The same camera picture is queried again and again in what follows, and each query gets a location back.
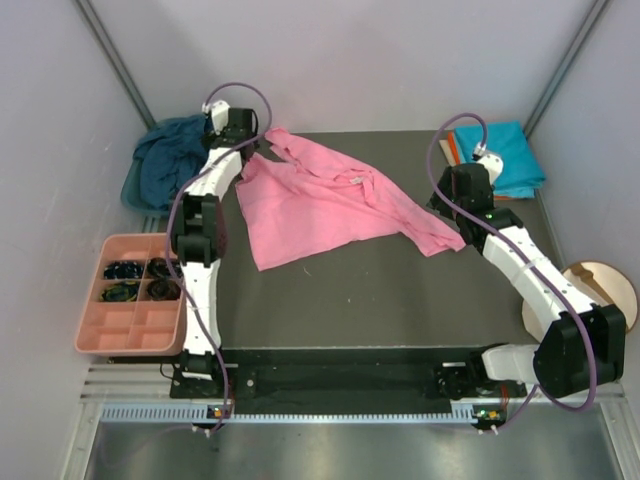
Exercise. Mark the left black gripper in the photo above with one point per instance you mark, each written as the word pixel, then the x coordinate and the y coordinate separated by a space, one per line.
pixel 210 136

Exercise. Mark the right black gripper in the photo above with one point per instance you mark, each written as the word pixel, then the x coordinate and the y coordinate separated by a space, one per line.
pixel 445 183

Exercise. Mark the pink t shirt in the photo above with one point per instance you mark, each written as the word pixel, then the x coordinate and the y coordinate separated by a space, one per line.
pixel 311 199

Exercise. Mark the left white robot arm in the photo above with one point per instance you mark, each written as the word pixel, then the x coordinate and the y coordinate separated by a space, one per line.
pixel 199 235

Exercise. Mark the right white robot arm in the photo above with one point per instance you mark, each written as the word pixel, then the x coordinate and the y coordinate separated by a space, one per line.
pixel 581 341

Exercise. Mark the folded orange t shirt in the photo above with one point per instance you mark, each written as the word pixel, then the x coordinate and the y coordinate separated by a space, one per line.
pixel 454 156

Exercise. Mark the folded beige t shirt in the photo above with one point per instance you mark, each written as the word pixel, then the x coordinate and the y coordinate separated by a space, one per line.
pixel 491 162

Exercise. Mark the folded turquoise t shirt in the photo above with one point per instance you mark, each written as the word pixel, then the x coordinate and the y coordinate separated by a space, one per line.
pixel 522 174

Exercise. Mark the dark blue t shirt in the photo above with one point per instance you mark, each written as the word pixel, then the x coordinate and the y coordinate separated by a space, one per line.
pixel 190 152

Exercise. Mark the teal plastic basket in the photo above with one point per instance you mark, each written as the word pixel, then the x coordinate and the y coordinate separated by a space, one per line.
pixel 131 192

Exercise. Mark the dark patterned item back right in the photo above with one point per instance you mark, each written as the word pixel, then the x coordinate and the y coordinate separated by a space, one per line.
pixel 156 268

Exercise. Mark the dark patterned item back left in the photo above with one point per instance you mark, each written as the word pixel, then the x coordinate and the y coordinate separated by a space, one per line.
pixel 123 270

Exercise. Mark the dark patterned item front left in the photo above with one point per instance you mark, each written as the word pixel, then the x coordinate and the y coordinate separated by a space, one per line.
pixel 120 292

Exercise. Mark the pink compartment tray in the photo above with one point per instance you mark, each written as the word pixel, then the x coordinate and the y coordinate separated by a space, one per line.
pixel 131 329

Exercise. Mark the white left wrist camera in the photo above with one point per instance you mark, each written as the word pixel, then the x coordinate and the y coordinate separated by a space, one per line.
pixel 218 112

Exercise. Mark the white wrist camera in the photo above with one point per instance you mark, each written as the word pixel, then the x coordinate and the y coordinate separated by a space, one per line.
pixel 218 112
pixel 490 161

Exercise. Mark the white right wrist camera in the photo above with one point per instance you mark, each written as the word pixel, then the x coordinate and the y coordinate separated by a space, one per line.
pixel 490 161

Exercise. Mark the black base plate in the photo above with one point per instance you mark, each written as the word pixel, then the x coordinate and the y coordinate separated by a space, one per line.
pixel 327 374

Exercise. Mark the grey slotted cable duct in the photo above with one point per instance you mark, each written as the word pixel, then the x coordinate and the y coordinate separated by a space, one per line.
pixel 207 414

